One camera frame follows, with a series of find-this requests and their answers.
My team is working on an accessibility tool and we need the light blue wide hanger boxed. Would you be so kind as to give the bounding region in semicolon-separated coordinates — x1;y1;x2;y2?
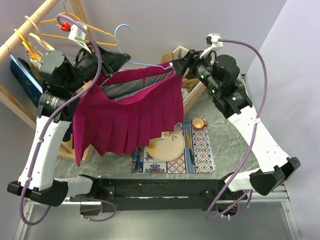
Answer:
10;54;43;94

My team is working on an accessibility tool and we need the dark denim skirt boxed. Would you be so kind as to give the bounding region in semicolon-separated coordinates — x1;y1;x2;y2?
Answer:
10;58;73;142

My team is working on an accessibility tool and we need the cream wooden hanger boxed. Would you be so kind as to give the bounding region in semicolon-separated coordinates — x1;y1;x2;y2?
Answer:
24;15;55;51

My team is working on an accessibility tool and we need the wicker basket with liner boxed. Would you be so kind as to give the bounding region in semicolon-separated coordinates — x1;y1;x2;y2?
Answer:
161;45;208;115

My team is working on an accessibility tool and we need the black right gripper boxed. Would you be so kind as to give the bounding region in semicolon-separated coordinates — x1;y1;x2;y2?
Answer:
170;48;220;95

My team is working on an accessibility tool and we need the brown skirt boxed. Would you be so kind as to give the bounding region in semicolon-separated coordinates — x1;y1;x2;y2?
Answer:
160;45;200;93

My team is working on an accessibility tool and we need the yellow plastic hanger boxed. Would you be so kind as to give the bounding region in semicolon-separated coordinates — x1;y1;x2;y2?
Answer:
39;12;118;47

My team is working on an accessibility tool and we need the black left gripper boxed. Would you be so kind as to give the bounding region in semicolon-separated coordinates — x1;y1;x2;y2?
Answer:
64;40;131;93

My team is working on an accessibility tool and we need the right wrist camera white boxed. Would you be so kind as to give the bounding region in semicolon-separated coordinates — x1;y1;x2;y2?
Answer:
199;33;224;59

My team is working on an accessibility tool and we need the gold fork green handle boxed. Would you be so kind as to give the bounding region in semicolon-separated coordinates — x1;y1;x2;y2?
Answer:
135;150;142;171

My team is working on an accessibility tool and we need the gold knife green handle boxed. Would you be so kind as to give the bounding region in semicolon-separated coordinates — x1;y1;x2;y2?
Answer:
186;131;195;165

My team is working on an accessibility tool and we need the patterned placemat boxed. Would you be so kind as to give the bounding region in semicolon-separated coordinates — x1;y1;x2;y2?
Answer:
131;119;215;174

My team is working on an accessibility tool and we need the aluminium frame rail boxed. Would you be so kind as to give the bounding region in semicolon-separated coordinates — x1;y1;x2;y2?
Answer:
14;187;301;240

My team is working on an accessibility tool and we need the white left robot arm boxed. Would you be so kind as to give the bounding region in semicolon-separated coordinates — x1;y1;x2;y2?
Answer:
7;47;131;207

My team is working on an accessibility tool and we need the wooden clothes rack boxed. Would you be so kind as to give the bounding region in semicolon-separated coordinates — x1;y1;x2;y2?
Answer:
0;0;95;162

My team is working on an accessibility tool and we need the yellow cream dinner plate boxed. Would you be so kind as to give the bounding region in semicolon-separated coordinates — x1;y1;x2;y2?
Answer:
145;128;185;162

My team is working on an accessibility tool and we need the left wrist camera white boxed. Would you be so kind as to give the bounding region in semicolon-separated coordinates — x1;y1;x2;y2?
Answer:
59;21;88;49

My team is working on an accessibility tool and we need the pastel floral skirt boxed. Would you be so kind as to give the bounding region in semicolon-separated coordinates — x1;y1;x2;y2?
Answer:
25;49;43;82

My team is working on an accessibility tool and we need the orange cup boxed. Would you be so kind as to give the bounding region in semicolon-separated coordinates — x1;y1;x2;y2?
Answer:
191;117;208;131

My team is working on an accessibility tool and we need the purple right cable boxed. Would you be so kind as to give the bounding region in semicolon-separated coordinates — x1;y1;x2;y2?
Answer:
205;38;268;221

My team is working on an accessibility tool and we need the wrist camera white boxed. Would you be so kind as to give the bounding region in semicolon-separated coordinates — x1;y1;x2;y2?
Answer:
199;33;224;59
59;21;88;49

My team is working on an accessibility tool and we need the orange plastic hanger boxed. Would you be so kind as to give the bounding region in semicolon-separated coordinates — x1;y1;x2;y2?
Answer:
14;29;41;62

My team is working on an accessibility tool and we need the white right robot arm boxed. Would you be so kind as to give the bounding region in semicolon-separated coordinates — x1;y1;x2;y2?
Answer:
170;50;301;200

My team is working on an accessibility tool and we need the magenta pleated skirt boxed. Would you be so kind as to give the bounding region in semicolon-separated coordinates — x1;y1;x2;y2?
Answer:
72;62;184;165

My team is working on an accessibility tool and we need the blue wire hanger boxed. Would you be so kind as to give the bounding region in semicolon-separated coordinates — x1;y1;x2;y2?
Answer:
99;23;176;87

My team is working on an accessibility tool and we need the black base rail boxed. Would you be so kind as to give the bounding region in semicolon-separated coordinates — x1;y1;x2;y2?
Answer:
67;176;251;216

